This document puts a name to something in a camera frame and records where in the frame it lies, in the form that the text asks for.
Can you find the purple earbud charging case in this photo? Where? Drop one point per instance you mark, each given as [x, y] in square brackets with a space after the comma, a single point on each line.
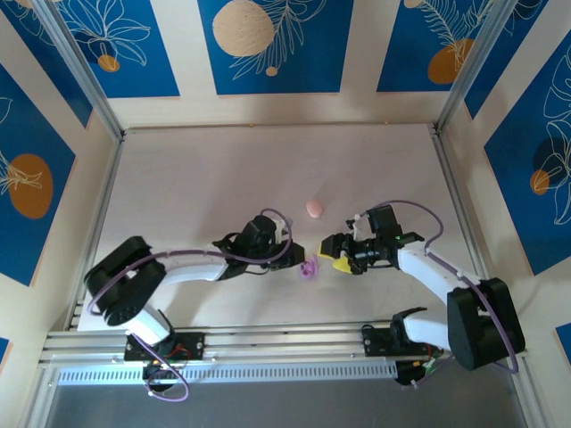
[311, 269]

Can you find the pink earbud charging case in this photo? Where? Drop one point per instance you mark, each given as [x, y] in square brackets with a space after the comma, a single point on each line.
[314, 208]

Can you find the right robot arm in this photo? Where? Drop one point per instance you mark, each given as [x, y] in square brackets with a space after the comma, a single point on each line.
[482, 330]

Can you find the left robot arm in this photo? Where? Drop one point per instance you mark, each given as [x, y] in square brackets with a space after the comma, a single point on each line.
[120, 285]

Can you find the grey metal sheet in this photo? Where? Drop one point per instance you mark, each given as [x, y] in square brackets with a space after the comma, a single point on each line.
[285, 410]

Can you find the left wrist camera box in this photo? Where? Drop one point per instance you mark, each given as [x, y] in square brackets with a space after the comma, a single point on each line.
[281, 229]

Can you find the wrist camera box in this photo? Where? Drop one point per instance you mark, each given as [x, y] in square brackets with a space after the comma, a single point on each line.
[359, 227]
[281, 229]

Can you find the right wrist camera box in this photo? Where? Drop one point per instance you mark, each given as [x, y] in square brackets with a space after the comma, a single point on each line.
[359, 227]

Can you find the aluminium mounting rail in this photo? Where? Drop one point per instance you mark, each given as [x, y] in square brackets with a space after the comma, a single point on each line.
[290, 343]

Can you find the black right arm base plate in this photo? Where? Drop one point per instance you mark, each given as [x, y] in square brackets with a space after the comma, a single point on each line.
[374, 341]

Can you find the aluminium table side rail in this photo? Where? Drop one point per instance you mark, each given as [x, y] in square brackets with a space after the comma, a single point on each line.
[102, 209]
[449, 169]

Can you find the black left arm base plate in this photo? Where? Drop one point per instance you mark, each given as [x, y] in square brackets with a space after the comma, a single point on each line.
[196, 345]

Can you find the blue floral wall panel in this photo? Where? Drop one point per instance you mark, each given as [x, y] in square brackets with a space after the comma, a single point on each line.
[147, 67]
[513, 214]
[312, 53]
[401, 53]
[27, 125]

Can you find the aluminium frame post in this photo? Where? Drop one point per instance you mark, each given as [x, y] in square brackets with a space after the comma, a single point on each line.
[487, 67]
[81, 67]

